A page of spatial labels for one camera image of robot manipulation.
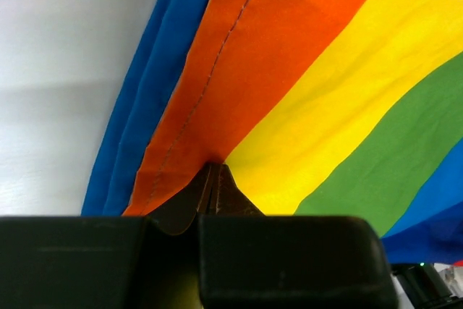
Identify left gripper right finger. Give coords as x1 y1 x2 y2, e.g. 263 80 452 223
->
197 164 399 308

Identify rainbow striped shorts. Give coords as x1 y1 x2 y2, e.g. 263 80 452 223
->
82 0 462 263

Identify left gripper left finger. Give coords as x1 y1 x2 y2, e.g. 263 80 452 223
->
127 164 213 308

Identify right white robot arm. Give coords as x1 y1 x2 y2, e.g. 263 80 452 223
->
391 263 462 309

